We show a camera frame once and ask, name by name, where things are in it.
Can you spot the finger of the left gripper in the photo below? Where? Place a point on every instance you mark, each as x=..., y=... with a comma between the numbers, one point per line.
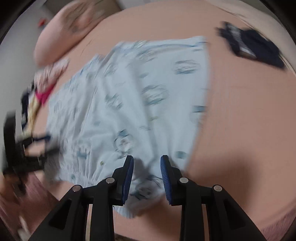
x=28, y=141
x=48, y=153

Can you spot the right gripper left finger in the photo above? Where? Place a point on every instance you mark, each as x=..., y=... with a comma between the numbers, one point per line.
x=123, y=178

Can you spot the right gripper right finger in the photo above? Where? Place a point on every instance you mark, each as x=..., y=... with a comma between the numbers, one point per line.
x=171, y=177

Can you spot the light blue printed pajama pants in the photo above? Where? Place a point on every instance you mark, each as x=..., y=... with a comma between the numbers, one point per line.
x=144, y=99

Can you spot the cream yellow garment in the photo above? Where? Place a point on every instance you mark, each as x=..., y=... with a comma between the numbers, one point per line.
x=33, y=109

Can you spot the fuzzy pink sleeve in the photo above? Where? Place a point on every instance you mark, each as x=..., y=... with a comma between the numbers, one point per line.
x=27, y=211

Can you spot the magenta garment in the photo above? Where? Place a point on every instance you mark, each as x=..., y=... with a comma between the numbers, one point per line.
x=42, y=96

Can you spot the pink floral garment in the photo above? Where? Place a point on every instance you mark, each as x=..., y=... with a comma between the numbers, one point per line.
x=49, y=75

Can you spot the pink bed sheet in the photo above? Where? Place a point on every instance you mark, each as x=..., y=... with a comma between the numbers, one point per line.
x=247, y=138

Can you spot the rolled pink blanket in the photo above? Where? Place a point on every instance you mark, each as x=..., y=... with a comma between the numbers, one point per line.
x=68, y=27

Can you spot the dark navy folded garment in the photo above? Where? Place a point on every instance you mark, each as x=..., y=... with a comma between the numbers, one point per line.
x=250, y=44

